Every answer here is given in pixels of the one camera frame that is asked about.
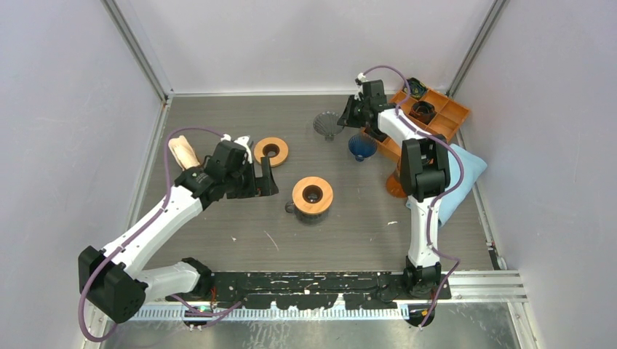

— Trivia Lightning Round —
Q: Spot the light blue cloth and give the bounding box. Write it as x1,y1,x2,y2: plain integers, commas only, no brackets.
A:
406,143,488,228

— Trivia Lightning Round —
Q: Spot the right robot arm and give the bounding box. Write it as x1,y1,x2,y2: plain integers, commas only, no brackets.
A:
338,77,450,299

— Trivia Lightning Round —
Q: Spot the wooden ring dripper stand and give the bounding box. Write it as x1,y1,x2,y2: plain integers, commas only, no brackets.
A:
292,176,334,215

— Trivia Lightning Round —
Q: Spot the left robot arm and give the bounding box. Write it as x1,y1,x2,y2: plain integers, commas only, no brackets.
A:
78,137,279,324

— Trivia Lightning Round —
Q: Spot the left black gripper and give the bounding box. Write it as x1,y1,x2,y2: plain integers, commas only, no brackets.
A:
224,156,277,199

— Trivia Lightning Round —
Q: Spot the grey transparent dripper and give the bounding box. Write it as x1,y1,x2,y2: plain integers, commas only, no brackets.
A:
313,111,343,141

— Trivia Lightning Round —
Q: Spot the grey glass mug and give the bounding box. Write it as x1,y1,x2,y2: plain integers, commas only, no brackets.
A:
284,201,330,225

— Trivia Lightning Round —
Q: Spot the purple cable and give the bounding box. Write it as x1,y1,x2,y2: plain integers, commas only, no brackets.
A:
79,127,244,344
355,65,466,329

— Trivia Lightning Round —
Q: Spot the dark capsule green yellow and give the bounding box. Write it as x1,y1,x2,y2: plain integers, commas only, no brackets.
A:
403,77,429,100

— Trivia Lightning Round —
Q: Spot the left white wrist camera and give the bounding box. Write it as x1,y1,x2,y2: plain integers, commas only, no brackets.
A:
234,135,254,164

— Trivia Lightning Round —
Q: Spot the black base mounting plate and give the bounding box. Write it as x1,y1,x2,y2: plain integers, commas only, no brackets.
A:
178,271,437,310

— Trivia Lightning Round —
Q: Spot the blue transparent dripper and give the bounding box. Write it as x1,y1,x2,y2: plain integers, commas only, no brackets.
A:
348,134,378,162

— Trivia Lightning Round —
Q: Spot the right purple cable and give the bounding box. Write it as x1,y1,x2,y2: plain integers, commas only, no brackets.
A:
355,65,466,329

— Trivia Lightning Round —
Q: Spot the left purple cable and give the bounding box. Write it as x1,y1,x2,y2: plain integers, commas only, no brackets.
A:
79,127,244,344

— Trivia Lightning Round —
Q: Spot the orange compartment tray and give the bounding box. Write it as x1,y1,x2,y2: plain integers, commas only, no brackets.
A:
376,88,470,163

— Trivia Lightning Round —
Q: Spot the amber glass cup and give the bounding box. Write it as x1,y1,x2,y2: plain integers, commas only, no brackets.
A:
386,161,407,198

